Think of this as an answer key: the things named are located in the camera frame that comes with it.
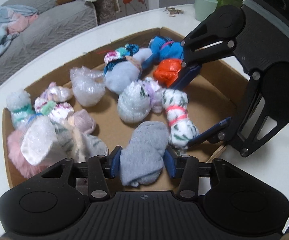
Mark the white green leaf sock roll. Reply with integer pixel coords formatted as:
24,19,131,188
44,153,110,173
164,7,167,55
161,88,199,150

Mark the white sock cream band roll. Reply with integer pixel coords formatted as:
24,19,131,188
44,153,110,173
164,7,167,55
52,122,109,163

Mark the mauve sock cream band roll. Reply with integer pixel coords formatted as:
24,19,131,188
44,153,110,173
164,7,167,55
67,109,97,134

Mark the blue knit sock bundle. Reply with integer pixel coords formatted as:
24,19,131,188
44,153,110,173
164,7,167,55
148,36,184,63

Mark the grey white towel sock roll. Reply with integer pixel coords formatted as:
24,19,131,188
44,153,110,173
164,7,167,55
20,114,67,166

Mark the pink fluffy pompom hat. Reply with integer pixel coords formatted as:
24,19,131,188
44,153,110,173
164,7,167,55
7,129,59,179

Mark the white purple band sock roll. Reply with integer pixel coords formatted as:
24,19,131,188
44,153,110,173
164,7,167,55
117,77,163,124

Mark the clear bubble wrap bundle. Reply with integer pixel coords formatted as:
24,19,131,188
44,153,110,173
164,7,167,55
70,66,106,107

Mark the magenta white teal sock roll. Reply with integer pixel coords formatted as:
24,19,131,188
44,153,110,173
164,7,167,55
104,43,140,64

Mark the pale pink sock roll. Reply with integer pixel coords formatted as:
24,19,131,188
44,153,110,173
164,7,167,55
40,82,73,103

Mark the white fluffy teal sock roll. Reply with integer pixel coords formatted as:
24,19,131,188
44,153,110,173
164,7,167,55
6,89,35,129

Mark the white pink teal sock roll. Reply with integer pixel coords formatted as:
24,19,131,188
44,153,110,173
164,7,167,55
34,98,74,123

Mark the blue white striped sock roll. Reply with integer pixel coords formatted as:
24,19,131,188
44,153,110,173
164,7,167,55
104,48,153,95

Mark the green plastic cup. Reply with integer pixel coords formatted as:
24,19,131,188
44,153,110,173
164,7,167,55
195,0,218,22

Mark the sunflower seed shell pile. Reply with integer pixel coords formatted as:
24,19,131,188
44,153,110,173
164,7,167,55
164,7,184,17

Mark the brown cardboard box tray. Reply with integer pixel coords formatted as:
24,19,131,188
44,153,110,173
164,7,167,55
2,27,248,192

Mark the grey sofa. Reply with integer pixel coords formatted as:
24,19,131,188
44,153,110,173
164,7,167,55
0,0,99,85

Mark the light blue blanket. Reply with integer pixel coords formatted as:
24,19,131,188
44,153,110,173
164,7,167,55
0,5,38,56

